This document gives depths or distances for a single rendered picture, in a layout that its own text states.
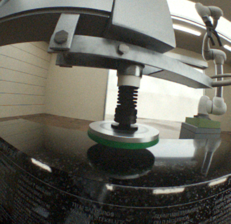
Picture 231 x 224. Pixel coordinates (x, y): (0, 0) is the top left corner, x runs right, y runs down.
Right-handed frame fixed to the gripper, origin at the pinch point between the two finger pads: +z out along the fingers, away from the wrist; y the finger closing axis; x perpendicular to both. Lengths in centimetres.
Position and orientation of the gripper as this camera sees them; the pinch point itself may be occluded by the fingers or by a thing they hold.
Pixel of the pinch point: (217, 44)
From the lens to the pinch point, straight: 110.9
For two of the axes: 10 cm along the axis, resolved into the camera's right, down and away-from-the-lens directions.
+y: -9.6, 2.8, -0.4
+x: 0.9, 1.6, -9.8
